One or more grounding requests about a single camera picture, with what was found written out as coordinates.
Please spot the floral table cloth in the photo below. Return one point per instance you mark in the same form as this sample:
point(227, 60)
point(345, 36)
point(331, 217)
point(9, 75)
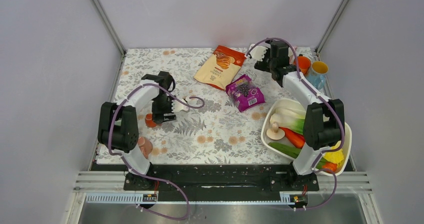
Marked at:
point(213, 131)

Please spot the toy yellow napa cabbage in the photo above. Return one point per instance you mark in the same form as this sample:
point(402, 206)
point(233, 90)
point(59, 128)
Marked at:
point(335, 157)

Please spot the orange mug black handle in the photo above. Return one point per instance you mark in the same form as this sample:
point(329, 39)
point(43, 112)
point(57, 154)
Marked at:
point(303, 63)

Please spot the toy small tomato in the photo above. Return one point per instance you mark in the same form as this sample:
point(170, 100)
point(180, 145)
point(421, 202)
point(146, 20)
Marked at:
point(329, 167)

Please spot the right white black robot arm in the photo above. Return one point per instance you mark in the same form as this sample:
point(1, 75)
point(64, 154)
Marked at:
point(324, 124)

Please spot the small orange red cup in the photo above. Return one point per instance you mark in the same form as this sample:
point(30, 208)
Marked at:
point(149, 121)

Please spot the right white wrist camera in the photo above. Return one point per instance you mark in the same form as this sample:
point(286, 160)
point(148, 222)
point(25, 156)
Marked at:
point(258, 53)

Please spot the blue mug yellow inside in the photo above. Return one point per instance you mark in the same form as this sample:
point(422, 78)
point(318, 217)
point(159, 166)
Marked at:
point(316, 74)

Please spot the toy mushroom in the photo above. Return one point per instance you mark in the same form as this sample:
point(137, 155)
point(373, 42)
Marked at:
point(274, 132)

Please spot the white oval vegetable basin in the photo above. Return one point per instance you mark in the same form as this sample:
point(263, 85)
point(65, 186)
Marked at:
point(296, 106)

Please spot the light pink mug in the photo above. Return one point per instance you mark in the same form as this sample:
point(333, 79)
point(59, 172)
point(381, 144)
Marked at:
point(291, 55)

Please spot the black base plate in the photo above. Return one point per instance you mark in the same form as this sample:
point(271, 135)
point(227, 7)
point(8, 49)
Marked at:
point(219, 183)

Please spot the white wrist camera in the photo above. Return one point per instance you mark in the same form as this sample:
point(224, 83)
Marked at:
point(258, 53)
point(179, 105)

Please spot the purple snack bag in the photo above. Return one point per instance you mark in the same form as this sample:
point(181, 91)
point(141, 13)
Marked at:
point(244, 94)

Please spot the orange cassava chips bag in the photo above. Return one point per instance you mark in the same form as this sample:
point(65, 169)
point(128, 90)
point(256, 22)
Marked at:
point(220, 68)

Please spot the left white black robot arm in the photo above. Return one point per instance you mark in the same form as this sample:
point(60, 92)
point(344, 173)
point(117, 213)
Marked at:
point(118, 122)

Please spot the small salmon pink mug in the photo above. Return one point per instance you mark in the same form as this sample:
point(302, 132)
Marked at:
point(145, 146)

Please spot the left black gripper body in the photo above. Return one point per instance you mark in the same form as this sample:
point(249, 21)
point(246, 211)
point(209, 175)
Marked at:
point(162, 105)

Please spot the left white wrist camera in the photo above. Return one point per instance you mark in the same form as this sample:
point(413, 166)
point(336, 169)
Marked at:
point(179, 105)

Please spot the toy bok choy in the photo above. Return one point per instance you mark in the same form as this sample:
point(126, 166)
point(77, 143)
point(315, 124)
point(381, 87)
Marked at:
point(289, 118)

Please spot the toy carrot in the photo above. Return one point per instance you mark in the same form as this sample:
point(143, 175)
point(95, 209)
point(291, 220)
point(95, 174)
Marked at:
point(296, 139)

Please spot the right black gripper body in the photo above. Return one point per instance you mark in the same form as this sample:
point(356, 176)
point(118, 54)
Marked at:
point(267, 64)

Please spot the toy cucumber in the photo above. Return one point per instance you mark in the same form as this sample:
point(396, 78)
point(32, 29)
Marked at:
point(290, 151)

